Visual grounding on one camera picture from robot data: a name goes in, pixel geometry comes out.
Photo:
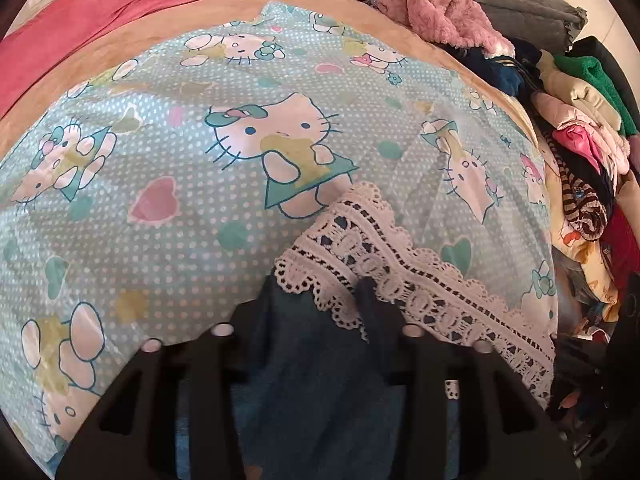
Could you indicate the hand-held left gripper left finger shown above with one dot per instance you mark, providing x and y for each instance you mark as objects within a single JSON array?
[{"x": 210, "y": 360}]

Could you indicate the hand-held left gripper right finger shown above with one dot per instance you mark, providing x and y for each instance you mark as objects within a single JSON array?
[{"x": 380, "y": 310}]

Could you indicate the denim pants with lace trim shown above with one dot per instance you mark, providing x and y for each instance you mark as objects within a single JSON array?
[{"x": 310, "y": 385}]

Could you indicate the yellow printed cloth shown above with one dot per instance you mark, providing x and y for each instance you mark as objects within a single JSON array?
[{"x": 590, "y": 270}]

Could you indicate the red garment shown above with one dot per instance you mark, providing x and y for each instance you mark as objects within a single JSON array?
[{"x": 622, "y": 245}]

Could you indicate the striped knit garment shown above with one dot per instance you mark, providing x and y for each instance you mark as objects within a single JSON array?
[{"x": 580, "y": 200}]

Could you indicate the pink jacket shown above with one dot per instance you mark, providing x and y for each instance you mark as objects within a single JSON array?
[{"x": 585, "y": 140}]

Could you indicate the cartoon cat printed blanket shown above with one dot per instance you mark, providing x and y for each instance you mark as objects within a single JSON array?
[{"x": 150, "y": 135}]

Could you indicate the beige garment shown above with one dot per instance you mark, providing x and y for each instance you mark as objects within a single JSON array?
[{"x": 575, "y": 90}]

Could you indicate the green garment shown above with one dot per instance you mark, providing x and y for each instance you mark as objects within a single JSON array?
[{"x": 600, "y": 80}]

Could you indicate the navy garment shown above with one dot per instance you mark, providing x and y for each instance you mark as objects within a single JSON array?
[{"x": 500, "y": 70}]

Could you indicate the pink fluffy garment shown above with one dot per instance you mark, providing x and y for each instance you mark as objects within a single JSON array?
[{"x": 440, "y": 10}]

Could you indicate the pink duvet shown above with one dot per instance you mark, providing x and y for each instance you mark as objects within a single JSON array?
[{"x": 100, "y": 10}]

